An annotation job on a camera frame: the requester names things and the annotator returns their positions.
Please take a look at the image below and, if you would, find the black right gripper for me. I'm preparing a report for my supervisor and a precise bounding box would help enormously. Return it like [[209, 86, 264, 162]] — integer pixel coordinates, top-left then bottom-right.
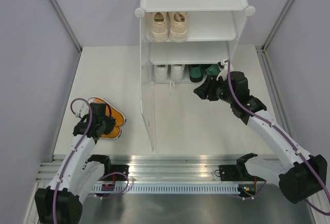
[[193, 74, 236, 104]]

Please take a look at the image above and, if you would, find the orange sneaker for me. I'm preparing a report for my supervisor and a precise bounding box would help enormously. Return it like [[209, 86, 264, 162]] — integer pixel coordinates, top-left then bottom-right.
[[101, 126, 122, 139], [88, 97, 126, 127]]

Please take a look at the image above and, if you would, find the green pointed shoe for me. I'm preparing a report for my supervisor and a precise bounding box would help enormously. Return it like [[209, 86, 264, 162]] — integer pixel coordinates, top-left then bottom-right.
[[203, 64, 220, 76], [189, 64, 203, 83]]

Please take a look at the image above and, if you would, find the white sneaker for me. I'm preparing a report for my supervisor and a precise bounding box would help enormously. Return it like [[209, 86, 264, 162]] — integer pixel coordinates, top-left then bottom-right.
[[154, 65, 168, 82], [169, 64, 185, 96]]

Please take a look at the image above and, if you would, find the clear cabinet door panel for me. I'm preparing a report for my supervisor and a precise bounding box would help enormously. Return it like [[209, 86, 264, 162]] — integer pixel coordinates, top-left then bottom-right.
[[141, 81, 155, 152]]

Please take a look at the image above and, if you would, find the beige sneaker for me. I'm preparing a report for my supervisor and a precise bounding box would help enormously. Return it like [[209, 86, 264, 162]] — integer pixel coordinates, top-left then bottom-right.
[[147, 12, 169, 42], [168, 11, 189, 43]]

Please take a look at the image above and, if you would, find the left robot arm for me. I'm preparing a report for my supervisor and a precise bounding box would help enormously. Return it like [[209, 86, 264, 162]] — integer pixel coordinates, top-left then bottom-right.
[[35, 102, 116, 223]]

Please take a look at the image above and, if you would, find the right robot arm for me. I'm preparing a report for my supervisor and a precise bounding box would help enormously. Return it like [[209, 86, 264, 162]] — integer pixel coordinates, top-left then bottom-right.
[[194, 71, 329, 203]]

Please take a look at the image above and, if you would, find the white plastic shoe cabinet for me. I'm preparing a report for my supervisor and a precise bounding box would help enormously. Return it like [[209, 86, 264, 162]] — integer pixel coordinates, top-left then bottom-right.
[[134, 0, 256, 85]]

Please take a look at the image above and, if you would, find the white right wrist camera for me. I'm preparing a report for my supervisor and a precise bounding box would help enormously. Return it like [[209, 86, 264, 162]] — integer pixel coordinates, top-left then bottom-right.
[[217, 59, 234, 80]]

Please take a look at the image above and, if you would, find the aluminium mounting rail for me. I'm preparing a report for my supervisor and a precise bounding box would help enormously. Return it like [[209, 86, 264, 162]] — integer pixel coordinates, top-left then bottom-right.
[[35, 154, 284, 184]]

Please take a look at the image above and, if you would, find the right aluminium frame post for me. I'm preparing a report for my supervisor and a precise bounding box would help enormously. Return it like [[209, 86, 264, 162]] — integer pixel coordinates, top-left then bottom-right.
[[261, 0, 309, 52]]

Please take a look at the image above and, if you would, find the aluminium frame post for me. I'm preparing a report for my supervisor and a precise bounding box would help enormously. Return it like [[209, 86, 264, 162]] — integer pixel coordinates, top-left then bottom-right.
[[261, 0, 309, 52], [48, 0, 83, 55]]

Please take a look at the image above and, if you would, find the white slotted cable duct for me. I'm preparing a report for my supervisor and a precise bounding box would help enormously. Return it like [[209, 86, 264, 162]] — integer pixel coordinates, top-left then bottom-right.
[[90, 183, 240, 195]]

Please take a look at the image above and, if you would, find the left aluminium frame post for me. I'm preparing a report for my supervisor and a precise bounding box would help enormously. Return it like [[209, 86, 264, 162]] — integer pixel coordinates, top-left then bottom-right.
[[48, 0, 83, 55]]

